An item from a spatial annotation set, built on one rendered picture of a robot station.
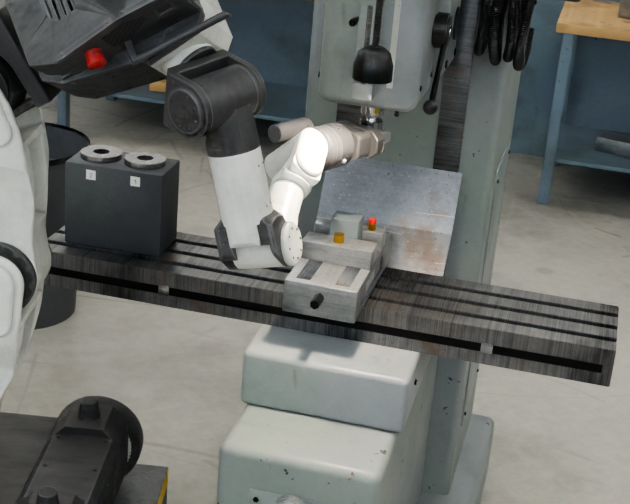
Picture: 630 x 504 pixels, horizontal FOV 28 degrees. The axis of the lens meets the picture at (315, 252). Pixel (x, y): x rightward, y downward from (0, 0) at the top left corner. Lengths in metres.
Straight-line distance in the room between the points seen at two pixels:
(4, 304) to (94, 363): 1.94
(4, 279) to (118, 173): 0.50
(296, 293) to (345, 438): 0.30
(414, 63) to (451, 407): 1.07
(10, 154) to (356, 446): 0.86
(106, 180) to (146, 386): 1.50
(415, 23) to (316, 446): 0.83
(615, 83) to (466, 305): 4.24
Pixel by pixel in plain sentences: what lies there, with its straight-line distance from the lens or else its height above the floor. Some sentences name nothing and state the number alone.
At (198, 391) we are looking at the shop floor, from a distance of 4.09.
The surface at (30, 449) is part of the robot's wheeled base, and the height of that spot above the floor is 0.57.
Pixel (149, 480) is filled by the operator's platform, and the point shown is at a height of 0.40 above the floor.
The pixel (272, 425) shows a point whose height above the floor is 0.71.
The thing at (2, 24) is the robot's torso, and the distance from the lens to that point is 2.20.
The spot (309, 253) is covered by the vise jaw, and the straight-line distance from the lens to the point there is 2.58.
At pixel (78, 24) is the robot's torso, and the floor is 1.52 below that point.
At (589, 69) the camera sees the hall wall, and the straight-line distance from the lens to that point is 6.77.
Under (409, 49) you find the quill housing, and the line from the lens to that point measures 2.42.
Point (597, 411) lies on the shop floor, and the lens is 4.27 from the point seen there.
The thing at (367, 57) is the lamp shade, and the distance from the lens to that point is 2.25.
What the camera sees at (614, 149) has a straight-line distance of 6.28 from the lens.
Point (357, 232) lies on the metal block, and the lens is 2.61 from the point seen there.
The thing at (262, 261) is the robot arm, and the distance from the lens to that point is 2.17.
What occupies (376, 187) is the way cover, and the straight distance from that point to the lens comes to 2.95.
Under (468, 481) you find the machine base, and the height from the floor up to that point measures 0.20.
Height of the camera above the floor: 1.96
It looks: 22 degrees down
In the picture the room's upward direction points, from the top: 5 degrees clockwise
